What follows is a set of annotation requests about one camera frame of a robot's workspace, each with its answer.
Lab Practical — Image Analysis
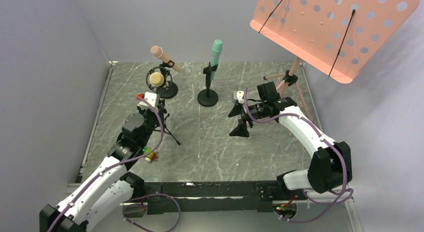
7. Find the black round-base mic stand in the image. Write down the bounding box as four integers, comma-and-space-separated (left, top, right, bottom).
156, 63, 178, 99
197, 63, 219, 107

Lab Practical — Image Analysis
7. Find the cream yellow microphone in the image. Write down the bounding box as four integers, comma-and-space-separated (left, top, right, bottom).
147, 72, 165, 90

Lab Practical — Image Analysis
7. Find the black tripod shock-mount stand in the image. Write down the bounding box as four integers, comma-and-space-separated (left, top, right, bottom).
145, 66, 181, 146

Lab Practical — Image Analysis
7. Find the teal microphone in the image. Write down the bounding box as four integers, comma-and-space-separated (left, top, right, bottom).
210, 39, 223, 81

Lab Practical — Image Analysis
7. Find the pink microphone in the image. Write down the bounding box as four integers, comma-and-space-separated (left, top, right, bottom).
150, 45, 182, 72

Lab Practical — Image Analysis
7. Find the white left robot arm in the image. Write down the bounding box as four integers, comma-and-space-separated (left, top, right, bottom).
39, 105, 182, 232

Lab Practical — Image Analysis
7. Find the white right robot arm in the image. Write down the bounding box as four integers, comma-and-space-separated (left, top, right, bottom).
229, 82, 352, 194

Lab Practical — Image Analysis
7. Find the pink music stand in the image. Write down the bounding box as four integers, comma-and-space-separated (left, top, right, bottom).
261, 0, 421, 119

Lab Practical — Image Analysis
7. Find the colourful brick toy car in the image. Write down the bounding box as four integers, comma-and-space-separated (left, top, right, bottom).
143, 147, 157, 163

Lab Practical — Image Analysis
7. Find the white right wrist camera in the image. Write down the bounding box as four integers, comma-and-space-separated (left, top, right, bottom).
232, 90, 245, 104

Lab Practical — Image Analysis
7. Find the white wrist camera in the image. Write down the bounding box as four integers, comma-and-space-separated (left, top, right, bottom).
232, 90, 245, 104
136, 92, 160, 109

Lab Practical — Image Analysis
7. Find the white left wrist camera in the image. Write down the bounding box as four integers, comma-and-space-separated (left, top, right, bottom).
136, 92, 160, 109

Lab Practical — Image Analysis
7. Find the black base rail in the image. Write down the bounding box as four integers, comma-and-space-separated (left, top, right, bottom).
126, 180, 303, 215

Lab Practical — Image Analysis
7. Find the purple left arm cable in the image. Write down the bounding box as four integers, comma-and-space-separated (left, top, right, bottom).
46, 98, 182, 232

